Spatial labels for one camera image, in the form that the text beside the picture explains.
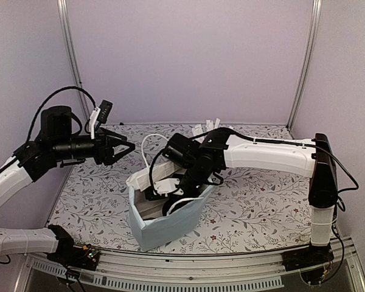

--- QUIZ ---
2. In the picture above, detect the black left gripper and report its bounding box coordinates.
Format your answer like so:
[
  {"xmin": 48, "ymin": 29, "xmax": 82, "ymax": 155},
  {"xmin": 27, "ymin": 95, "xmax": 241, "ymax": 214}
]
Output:
[{"xmin": 52, "ymin": 128, "xmax": 136, "ymax": 165}]

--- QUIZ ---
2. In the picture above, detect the light blue paper bag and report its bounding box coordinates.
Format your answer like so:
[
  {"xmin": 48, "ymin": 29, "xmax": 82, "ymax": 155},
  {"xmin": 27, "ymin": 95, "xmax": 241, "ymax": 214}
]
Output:
[{"xmin": 126, "ymin": 133, "xmax": 215, "ymax": 252}]

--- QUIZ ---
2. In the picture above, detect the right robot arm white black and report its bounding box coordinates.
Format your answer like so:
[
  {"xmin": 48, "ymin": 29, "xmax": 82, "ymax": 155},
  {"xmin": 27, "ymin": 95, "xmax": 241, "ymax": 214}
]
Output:
[{"xmin": 148, "ymin": 127, "xmax": 348, "ymax": 265}]

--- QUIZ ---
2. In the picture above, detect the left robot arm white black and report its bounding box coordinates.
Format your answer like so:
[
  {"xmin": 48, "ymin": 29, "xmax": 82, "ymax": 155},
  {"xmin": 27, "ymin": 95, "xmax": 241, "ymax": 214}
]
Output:
[{"xmin": 0, "ymin": 100, "xmax": 135, "ymax": 269}]

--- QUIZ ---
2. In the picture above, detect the bundle of white wrapped straws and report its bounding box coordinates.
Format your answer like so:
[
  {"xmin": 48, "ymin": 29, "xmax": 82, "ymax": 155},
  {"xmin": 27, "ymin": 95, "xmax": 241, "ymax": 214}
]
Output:
[{"xmin": 191, "ymin": 118, "xmax": 234, "ymax": 139}]

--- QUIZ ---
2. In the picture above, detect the floral patterned table mat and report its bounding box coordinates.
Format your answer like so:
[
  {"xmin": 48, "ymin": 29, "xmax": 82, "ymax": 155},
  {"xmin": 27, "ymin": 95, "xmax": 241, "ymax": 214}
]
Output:
[{"xmin": 49, "ymin": 124, "xmax": 311, "ymax": 254}]

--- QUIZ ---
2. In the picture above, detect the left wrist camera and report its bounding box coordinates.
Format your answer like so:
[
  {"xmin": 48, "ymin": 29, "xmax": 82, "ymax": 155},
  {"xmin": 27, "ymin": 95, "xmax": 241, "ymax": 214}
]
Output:
[{"xmin": 88, "ymin": 100, "xmax": 113, "ymax": 139}]

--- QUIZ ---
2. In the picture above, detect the black braided cable loop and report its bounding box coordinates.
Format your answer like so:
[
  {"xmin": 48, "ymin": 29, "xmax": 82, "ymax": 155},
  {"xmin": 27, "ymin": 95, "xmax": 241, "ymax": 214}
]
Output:
[{"xmin": 26, "ymin": 86, "xmax": 97, "ymax": 144}]

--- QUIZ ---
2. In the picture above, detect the front aluminium rail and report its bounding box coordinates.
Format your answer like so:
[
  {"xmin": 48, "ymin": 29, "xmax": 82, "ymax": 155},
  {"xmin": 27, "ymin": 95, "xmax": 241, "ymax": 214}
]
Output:
[{"xmin": 15, "ymin": 237, "xmax": 365, "ymax": 291}]

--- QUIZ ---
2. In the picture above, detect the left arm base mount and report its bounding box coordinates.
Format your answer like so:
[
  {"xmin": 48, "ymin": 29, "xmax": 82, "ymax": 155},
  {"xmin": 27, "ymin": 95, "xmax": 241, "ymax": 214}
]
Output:
[{"xmin": 47, "ymin": 244, "xmax": 100, "ymax": 271}]

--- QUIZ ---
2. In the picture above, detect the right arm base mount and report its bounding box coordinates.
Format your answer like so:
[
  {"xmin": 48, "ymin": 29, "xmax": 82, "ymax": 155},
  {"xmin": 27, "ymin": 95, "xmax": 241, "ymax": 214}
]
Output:
[{"xmin": 282, "ymin": 245, "xmax": 334, "ymax": 286}]

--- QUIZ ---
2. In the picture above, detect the left aluminium frame post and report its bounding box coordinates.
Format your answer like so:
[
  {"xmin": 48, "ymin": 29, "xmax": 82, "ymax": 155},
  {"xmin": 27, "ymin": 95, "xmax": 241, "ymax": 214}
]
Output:
[{"xmin": 56, "ymin": 0, "xmax": 92, "ymax": 116}]

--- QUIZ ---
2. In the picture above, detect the aluminium frame post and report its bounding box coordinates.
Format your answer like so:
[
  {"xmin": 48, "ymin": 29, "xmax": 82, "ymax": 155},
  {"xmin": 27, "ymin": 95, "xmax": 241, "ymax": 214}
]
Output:
[
  {"xmin": 56, "ymin": 0, "xmax": 92, "ymax": 116},
  {"xmin": 287, "ymin": 0, "xmax": 322, "ymax": 131}
]

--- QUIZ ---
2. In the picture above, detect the right aluminium frame post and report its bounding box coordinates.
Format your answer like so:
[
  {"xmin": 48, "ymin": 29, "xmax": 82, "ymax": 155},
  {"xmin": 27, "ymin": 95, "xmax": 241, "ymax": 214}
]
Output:
[{"xmin": 287, "ymin": 0, "xmax": 322, "ymax": 131}]

